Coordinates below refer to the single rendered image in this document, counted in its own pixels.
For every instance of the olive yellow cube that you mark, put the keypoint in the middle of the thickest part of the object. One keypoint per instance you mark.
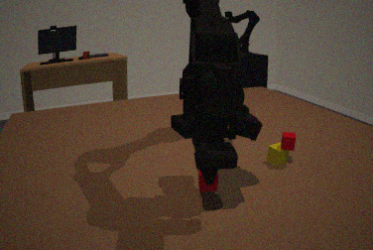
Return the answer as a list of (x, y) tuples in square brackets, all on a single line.
[(277, 156)]

